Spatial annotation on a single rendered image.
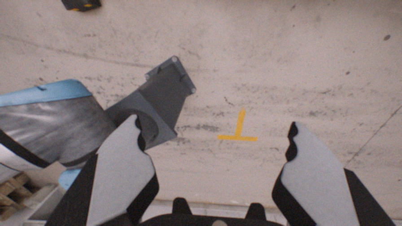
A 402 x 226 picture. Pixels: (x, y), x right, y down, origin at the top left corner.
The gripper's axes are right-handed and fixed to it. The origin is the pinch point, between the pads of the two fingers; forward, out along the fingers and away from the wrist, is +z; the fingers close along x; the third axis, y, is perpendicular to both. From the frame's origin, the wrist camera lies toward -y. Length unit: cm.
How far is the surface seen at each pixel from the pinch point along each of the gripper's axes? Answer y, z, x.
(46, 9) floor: -17, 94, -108
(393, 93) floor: 33, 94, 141
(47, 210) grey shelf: 199, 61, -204
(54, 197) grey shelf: 192, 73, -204
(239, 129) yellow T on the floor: 75, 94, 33
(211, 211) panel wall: 225, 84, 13
